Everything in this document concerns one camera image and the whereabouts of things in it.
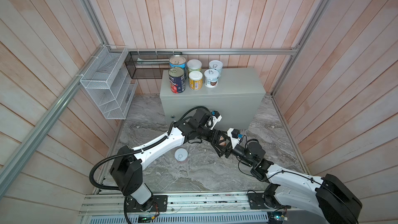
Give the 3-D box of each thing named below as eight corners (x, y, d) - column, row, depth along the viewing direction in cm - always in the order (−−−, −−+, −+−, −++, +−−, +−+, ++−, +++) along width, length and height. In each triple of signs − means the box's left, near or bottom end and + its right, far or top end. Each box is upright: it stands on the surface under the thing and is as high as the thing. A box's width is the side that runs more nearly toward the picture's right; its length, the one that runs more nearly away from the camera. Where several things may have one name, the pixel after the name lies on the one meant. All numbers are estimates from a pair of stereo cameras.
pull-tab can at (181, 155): (174, 164, 88) (173, 160, 83) (176, 152, 92) (174, 148, 88) (188, 164, 88) (187, 160, 83) (188, 152, 92) (188, 148, 88)
